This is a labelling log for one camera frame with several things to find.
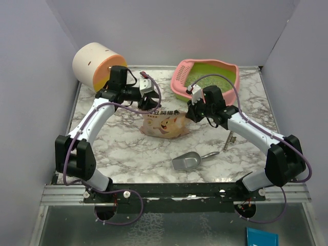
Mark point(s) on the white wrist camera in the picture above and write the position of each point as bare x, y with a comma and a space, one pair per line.
145, 84
196, 92

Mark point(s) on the blue card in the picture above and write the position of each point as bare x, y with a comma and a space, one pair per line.
258, 238

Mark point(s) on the cat litter paper bag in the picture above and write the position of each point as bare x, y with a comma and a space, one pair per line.
167, 124

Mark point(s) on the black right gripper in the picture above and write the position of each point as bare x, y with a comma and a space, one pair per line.
192, 113

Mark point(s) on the metal litter scoop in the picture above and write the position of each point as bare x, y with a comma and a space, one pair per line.
190, 160

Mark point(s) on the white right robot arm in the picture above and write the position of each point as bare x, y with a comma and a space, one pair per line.
283, 160

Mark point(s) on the aluminium extrusion frame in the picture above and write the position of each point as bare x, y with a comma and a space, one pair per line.
61, 195

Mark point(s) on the cream round cat scratcher drum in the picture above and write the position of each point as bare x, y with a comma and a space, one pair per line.
91, 65

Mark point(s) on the metal ruler bag clip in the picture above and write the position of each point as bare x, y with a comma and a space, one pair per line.
230, 139

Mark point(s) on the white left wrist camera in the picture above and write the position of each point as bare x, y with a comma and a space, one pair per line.
145, 84

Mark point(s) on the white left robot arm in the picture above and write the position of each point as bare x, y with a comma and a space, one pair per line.
74, 156

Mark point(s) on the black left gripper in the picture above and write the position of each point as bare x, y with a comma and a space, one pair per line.
148, 103

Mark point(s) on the green cat litter granules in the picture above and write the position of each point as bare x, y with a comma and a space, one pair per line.
208, 81

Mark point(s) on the pink green litter box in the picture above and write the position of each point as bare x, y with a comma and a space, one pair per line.
229, 72

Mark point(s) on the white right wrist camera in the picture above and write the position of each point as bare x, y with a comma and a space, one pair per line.
196, 92

